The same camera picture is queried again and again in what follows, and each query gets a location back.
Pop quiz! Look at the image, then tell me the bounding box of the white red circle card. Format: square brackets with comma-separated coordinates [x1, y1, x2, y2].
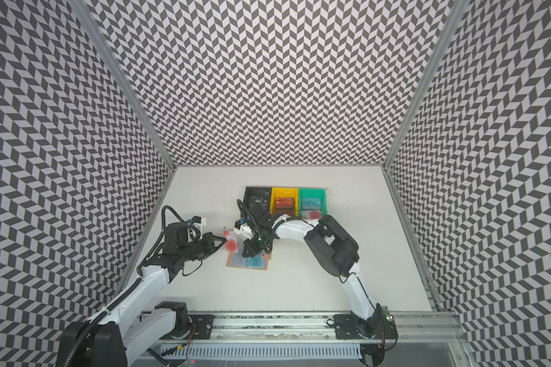
[223, 231, 238, 253]

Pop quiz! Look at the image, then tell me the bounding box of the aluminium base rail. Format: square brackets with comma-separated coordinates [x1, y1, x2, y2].
[80, 311, 469, 345]

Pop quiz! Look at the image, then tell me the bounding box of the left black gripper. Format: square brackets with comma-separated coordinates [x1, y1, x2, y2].
[181, 232, 227, 262]

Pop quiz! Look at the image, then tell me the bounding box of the card in green bin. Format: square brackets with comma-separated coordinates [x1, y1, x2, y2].
[301, 197, 323, 220]

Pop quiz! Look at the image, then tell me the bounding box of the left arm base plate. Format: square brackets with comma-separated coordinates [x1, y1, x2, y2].
[161, 313, 215, 341]

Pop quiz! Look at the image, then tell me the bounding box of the green storage bin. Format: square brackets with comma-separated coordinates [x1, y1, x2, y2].
[298, 188, 328, 220]

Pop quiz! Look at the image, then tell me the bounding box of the teal VIP card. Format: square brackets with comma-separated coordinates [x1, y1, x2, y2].
[245, 255, 268, 270]

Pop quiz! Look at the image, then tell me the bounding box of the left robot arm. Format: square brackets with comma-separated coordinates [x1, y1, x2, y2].
[56, 222, 227, 366]

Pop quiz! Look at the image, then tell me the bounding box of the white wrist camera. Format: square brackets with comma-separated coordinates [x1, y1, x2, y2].
[188, 216, 207, 229]
[234, 220, 254, 239]

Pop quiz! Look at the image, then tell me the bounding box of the yellow storage bin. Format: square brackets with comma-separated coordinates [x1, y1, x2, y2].
[269, 187, 299, 217]

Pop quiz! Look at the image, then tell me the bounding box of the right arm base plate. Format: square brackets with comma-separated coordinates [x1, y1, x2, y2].
[327, 313, 398, 340]

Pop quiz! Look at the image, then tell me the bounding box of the black storage bin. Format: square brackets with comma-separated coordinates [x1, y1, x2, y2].
[243, 187, 272, 220]

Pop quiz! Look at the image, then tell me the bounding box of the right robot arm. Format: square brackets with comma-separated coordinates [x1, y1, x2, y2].
[234, 214, 397, 339]

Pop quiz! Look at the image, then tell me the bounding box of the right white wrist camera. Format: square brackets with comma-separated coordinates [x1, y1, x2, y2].
[234, 220, 254, 239]

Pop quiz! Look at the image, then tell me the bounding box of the tan leather card holder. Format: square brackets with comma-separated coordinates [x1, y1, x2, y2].
[226, 251, 271, 271]

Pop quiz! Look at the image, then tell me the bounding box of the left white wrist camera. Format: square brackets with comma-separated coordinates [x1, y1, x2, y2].
[188, 216, 207, 229]

